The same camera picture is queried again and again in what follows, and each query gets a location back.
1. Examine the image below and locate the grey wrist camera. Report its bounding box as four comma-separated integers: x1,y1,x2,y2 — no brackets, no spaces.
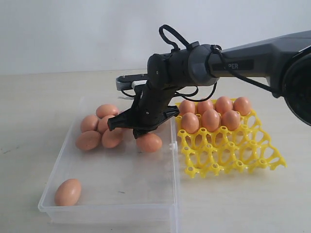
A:
116,74,149,91

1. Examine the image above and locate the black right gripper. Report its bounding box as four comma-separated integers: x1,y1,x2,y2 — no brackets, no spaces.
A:
107,80,179,139

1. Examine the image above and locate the brown egg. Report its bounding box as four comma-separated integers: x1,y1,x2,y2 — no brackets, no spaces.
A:
102,128,123,149
80,115,99,133
136,133,162,153
97,115,115,134
201,109,220,132
214,96,233,115
54,179,82,206
75,131,101,151
181,113,199,133
221,110,240,131
196,100,214,115
178,100,196,116
96,104,120,118
233,97,252,116

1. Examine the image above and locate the yellow plastic egg tray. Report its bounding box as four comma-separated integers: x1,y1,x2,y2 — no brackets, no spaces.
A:
175,110,287,178

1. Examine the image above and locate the clear plastic storage box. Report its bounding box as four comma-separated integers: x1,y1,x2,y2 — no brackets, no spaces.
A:
38,95,181,233

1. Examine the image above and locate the black cable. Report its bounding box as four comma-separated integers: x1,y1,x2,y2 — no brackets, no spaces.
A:
158,24,280,102

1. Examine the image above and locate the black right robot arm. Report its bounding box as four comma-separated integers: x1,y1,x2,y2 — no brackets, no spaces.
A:
107,31,311,138

